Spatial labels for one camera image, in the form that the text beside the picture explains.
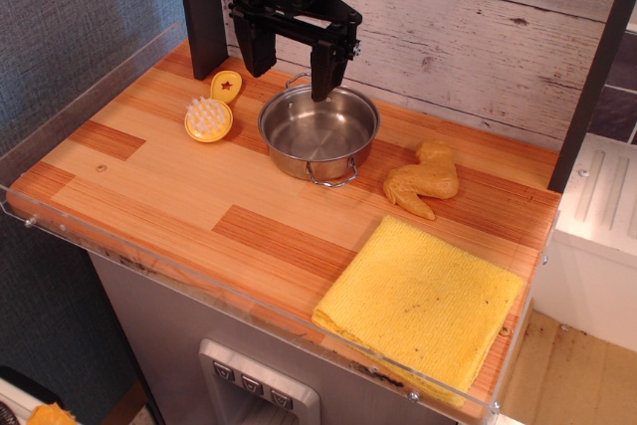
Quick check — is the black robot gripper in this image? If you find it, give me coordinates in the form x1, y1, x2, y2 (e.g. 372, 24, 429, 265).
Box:
229, 0, 362, 101

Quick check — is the dark shelf post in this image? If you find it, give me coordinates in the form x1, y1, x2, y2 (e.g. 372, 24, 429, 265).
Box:
182, 0, 228, 80
547, 0, 636, 193

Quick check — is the yellow towel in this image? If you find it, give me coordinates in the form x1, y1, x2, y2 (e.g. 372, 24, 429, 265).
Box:
312, 216, 525, 407

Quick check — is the dark right shelf post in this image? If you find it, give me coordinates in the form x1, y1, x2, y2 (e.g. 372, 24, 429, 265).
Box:
547, 0, 636, 193

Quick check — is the clear acrylic table guard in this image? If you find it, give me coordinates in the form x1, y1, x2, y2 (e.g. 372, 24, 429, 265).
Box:
7, 44, 559, 424

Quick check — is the yellow object bottom left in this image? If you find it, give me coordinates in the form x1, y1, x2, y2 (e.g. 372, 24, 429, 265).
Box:
26, 403, 78, 425

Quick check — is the silver dispenser panel with buttons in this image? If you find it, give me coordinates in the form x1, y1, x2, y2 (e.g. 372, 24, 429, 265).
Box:
198, 338, 321, 424

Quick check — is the stainless steel pot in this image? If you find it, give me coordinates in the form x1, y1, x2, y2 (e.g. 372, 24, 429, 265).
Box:
258, 75, 380, 188

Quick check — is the white cabinet at right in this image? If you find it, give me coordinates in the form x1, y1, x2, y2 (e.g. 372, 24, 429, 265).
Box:
531, 134, 636, 350

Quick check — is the yellow scrub brush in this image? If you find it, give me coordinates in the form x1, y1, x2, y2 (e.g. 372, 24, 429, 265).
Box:
184, 71, 243, 143

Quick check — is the yellow toy chicken wing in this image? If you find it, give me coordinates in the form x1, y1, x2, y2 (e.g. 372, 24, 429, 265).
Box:
382, 139, 459, 220

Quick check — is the dark left shelf post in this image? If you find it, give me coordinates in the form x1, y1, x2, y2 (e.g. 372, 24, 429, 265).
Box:
182, 0, 228, 80

